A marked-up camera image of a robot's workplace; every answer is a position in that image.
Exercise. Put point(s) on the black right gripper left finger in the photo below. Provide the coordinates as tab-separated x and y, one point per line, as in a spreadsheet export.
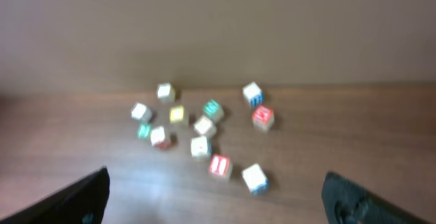
84	201

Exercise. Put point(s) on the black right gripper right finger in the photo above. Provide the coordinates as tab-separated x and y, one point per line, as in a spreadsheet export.
346	202

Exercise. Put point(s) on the red I wooden block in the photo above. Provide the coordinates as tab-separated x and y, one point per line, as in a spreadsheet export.
220	167

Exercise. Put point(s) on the wooden block blue side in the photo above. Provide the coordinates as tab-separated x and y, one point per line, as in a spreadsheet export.
255	179

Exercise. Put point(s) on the green J wooden block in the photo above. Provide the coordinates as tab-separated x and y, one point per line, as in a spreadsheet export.
144	130

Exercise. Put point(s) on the wooden block red side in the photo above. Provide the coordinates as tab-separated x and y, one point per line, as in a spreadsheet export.
160	138

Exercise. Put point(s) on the wooden block green side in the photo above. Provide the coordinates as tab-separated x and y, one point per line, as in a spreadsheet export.
141	112

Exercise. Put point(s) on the red M wooden block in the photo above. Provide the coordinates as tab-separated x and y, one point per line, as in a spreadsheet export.
263	118

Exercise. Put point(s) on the yellow wooden block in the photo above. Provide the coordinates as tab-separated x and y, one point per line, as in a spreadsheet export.
179	116

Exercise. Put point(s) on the wooden block red drawing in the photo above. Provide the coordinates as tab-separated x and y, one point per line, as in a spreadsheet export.
201	148

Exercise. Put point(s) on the plain wooden block top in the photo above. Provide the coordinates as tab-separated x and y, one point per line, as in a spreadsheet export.
166	92

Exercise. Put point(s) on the wooden block blue top right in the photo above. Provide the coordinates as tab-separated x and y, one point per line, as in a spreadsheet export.
253	94

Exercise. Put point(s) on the wooden block red pattern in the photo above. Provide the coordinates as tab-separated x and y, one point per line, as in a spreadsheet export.
205	127

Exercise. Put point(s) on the green N wooden block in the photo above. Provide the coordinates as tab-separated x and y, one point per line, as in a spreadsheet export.
213	110

